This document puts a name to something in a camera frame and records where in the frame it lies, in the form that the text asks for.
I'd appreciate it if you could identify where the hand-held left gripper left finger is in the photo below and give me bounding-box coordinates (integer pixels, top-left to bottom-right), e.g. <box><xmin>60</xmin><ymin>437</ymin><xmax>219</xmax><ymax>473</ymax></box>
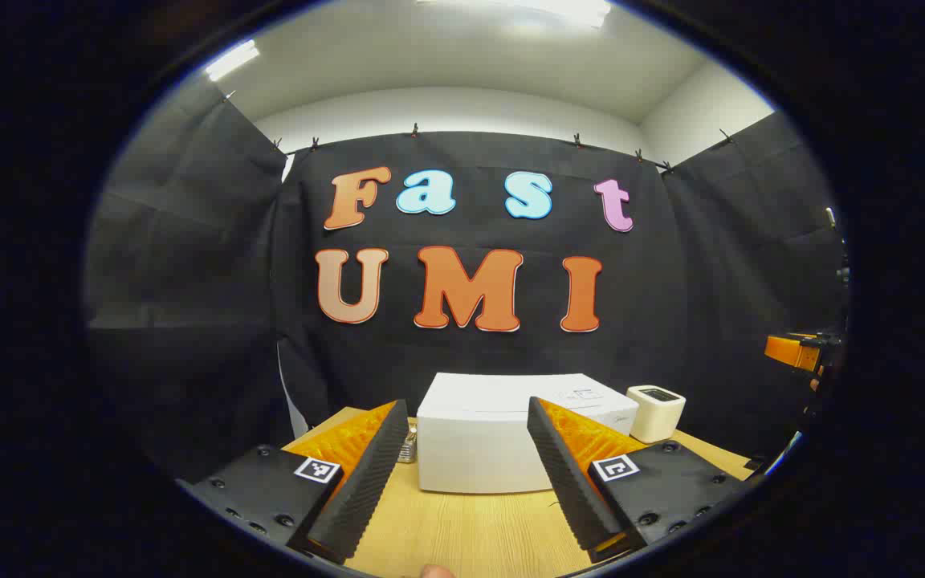
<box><xmin>176</xmin><ymin>399</ymin><xmax>411</xmax><ymax>565</ymax></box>

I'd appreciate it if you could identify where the white microwave oven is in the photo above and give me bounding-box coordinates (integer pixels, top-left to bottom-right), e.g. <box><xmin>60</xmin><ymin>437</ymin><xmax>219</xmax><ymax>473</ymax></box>
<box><xmin>416</xmin><ymin>372</ymin><xmax>640</xmax><ymax>495</ymax></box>

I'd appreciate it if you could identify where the long ceiling light strip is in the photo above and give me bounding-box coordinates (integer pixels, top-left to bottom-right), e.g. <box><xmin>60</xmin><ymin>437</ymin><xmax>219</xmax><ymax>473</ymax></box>
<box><xmin>204</xmin><ymin>39</ymin><xmax>261</xmax><ymax>83</ymax></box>

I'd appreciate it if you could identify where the wide ceiling light panel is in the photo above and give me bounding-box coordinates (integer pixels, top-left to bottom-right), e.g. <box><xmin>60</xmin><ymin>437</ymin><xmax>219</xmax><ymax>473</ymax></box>
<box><xmin>418</xmin><ymin>0</ymin><xmax>614</xmax><ymax>30</ymax></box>

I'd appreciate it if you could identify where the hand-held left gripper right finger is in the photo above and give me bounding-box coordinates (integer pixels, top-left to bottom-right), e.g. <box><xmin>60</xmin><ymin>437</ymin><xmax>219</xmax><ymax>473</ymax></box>
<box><xmin>527</xmin><ymin>396</ymin><xmax>755</xmax><ymax>564</ymax></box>

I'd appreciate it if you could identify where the white toaster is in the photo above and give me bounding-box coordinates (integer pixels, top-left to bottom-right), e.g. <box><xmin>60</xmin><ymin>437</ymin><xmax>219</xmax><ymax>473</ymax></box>
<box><xmin>626</xmin><ymin>385</ymin><xmax>687</xmax><ymax>445</ymax></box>

